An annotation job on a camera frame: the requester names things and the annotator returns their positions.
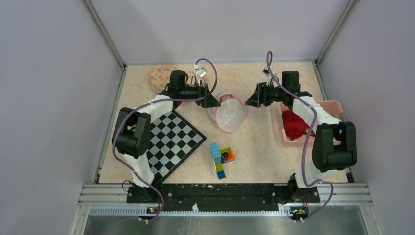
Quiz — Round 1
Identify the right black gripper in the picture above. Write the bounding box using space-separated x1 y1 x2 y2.
245 82 286 108

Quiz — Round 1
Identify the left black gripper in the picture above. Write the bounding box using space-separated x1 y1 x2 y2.
179 79 220 108

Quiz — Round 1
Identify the white pink mesh laundry bag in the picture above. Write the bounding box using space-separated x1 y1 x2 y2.
207 92 245 133

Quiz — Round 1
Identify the red bra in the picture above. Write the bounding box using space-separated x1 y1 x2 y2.
282 110 309 140

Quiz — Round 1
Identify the pink plastic basket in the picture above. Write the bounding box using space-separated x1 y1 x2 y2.
276 101 343 147

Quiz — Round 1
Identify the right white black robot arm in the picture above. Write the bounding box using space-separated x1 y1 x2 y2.
245 69 357 202

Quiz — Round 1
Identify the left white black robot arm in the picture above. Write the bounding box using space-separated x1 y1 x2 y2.
112 70 221 202

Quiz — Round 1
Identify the black white checkerboard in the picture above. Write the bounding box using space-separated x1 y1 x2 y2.
146 111 207 185

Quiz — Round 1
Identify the colourful toy block stack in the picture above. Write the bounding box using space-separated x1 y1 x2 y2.
209 142 235 180

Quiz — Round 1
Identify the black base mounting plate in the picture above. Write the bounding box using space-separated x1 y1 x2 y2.
126 183 320 213

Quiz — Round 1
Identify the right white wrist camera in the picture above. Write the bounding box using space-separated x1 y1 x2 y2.
262 67 277 86

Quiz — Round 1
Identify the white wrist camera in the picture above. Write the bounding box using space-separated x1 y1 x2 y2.
262 67 277 86
194 64 207 86

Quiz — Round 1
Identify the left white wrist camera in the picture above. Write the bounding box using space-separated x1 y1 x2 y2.
194 64 207 86

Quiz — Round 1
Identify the aluminium frame rail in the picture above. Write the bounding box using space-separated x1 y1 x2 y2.
78 183 373 217

